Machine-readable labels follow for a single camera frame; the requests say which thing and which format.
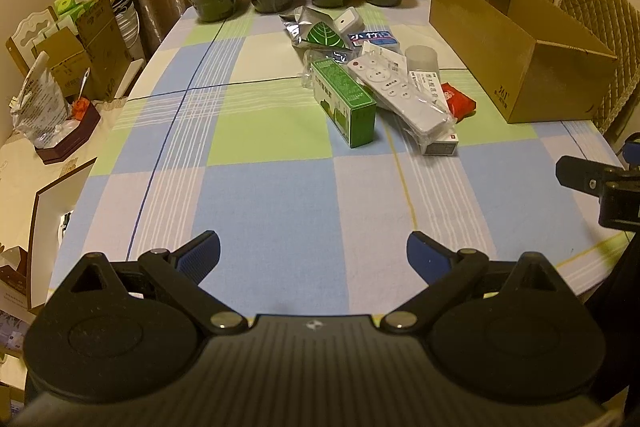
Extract white ointment box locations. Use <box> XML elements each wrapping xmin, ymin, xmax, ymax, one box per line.
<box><xmin>409</xmin><ymin>70</ymin><xmax>459</xmax><ymax>156</ymax></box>

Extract red snack packet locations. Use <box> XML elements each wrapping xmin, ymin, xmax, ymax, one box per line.
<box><xmin>442</xmin><ymin>82</ymin><xmax>476</xmax><ymax>121</ymax></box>

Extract green medicine box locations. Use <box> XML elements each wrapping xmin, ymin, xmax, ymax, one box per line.
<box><xmin>310</xmin><ymin>58</ymin><xmax>376</xmax><ymax>148</ymax></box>

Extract translucent plastic cup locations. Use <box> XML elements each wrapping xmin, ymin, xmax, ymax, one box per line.
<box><xmin>405</xmin><ymin>46</ymin><xmax>439</xmax><ymax>75</ymax></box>

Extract white remote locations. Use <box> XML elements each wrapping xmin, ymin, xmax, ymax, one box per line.
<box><xmin>347</xmin><ymin>44</ymin><xmax>438</xmax><ymax>139</ymax></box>

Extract blue dental floss box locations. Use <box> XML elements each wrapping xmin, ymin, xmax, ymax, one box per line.
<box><xmin>347</xmin><ymin>30</ymin><xmax>400</xmax><ymax>52</ymax></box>

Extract white square plastic case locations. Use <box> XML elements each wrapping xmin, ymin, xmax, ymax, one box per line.
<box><xmin>333</xmin><ymin>6</ymin><xmax>364</xmax><ymax>35</ymax></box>

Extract silver green leaf pouch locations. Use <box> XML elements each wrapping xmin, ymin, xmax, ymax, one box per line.
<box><xmin>280</xmin><ymin>5</ymin><xmax>356</xmax><ymax>62</ymax></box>

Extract clear bag metal hooks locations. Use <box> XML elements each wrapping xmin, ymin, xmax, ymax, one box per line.
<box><xmin>302</xmin><ymin>49</ymin><xmax>357</xmax><ymax>89</ymax></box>

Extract brown cardboard box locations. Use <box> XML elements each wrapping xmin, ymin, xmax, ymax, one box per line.
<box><xmin>430</xmin><ymin>0</ymin><xmax>617</xmax><ymax>124</ymax></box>

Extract checkered tablecloth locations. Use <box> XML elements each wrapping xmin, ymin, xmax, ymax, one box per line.
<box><xmin>51</xmin><ymin>0</ymin><xmax>629</xmax><ymax>316</ymax></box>

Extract white framed box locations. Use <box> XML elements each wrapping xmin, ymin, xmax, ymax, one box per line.
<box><xmin>26</xmin><ymin>159</ymin><xmax>96</xmax><ymax>314</ymax></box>

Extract quilted chair cushion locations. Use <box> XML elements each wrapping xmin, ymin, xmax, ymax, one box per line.
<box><xmin>559</xmin><ymin>0</ymin><xmax>640</xmax><ymax>141</ymax></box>

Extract dark red tray box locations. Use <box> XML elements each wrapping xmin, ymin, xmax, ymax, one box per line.
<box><xmin>36</xmin><ymin>102</ymin><xmax>101</xmax><ymax>165</ymax></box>

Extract white plastic bag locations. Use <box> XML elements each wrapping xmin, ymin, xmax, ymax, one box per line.
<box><xmin>9</xmin><ymin>51</ymin><xmax>70</xmax><ymax>148</ymax></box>

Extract cardboard boxes side pile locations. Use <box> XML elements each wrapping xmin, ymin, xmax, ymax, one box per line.
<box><xmin>6</xmin><ymin>0</ymin><xmax>145</xmax><ymax>102</ymax></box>

